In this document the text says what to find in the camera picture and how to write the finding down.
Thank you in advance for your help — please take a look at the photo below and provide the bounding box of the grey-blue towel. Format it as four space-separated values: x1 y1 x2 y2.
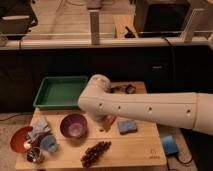
28 116 51 140

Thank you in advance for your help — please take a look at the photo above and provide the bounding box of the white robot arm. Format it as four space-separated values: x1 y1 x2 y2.
78 74 213 136

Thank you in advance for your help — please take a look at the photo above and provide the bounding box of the red chili pepper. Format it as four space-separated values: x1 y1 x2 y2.
99 116 116 132

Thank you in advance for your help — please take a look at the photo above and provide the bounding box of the blue sponge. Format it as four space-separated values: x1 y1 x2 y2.
117 120 137 134

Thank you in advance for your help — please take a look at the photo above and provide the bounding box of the purple bowl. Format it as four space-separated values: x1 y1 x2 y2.
60 113 88 138

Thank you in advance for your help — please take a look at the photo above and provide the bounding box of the green plastic tray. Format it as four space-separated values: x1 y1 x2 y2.
33 76 88 110

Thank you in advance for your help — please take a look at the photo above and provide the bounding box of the bunch of dark grapes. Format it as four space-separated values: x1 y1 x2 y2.
81 141 111 168

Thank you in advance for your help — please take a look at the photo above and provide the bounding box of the metal spoon in bowl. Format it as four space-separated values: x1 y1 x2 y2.
23 140 34 150

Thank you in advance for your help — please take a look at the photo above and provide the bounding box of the red bowl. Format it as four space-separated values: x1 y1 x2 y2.
10 126 33 153

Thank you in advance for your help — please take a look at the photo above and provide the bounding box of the black chair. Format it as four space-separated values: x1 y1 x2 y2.
0 0 38 40

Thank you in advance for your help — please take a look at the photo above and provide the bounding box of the black handled tool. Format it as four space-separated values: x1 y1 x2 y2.
110 84 136 94

